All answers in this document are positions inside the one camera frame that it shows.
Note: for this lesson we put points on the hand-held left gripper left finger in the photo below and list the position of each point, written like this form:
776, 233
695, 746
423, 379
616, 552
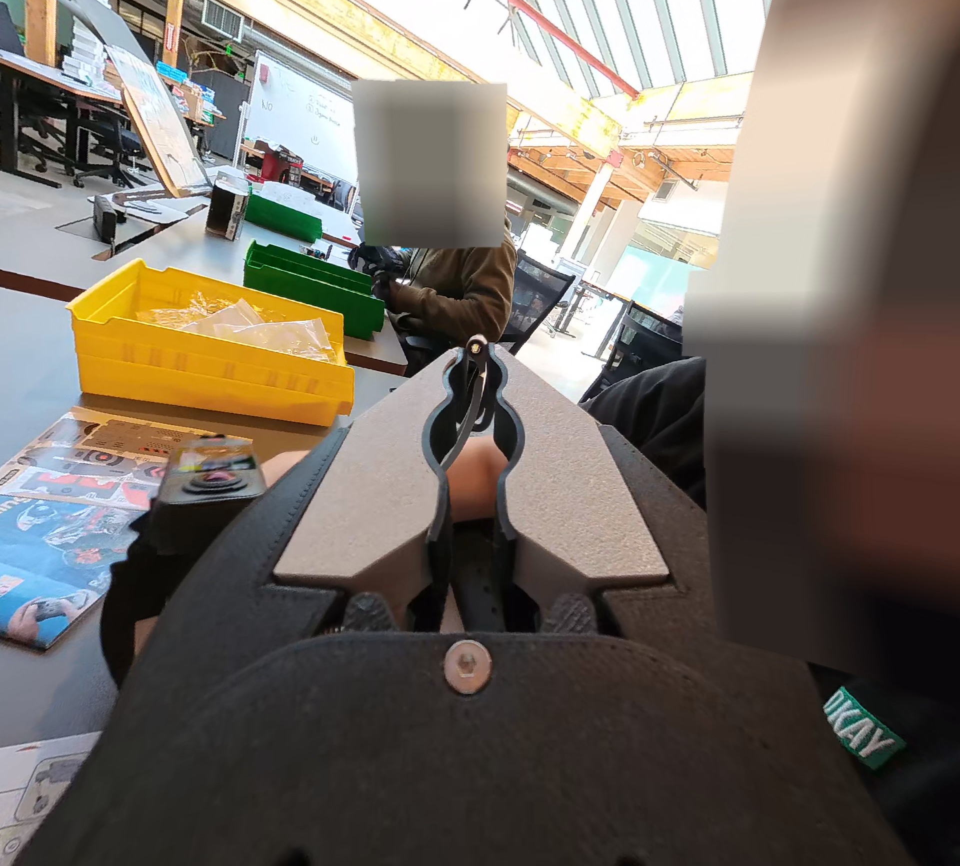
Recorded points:
360, 499

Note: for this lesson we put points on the dark open box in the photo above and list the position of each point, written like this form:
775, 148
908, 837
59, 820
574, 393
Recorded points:
225, 210

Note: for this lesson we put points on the whiteboard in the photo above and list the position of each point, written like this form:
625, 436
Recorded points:
292, 109

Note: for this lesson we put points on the pile of clear plastic bags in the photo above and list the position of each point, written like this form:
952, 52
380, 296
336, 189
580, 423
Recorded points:
255, 334

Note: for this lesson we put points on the thin black toy part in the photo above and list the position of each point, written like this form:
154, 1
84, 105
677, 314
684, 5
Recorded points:
471, 405

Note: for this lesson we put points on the stack of white boxes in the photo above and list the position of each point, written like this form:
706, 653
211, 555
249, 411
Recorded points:
82, 56

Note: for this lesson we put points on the red cabinet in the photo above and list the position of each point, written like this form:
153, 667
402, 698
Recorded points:
281, 167

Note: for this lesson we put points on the grey desk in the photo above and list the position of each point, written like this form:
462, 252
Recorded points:
172, 236
37, 371

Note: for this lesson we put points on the tilted wooden board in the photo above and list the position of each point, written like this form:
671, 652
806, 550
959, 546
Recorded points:
161, 124

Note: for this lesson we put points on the black mesh office chair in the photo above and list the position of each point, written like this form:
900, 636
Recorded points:
536, 296
645, 334

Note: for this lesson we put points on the blue instruction booklet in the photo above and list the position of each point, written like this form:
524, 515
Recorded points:
45, 566

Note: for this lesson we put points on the white building instruction sheet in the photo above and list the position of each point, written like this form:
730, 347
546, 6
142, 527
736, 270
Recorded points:
37, 783

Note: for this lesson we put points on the large green plastic bin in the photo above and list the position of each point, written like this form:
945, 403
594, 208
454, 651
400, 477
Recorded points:
315, 289

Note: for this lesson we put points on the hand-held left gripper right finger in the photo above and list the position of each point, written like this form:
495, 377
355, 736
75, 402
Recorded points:
581, 499

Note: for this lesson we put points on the background black-legged desk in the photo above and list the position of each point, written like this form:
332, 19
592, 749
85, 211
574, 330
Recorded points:
45, 75

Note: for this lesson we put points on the small green plastic bin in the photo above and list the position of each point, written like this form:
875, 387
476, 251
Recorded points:
285, 218

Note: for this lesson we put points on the grey tilted panel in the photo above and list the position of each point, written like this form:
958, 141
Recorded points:
97, 19

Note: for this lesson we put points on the yellow plastic bin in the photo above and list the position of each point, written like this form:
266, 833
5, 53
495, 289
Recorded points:
187, 371

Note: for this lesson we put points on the white wall vent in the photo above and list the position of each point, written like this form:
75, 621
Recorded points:
223, 19

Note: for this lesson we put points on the black desk socket box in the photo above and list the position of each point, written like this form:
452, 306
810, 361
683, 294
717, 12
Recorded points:
105, 218

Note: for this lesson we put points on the printed sticker sheet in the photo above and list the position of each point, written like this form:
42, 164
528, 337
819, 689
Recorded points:
97, 446

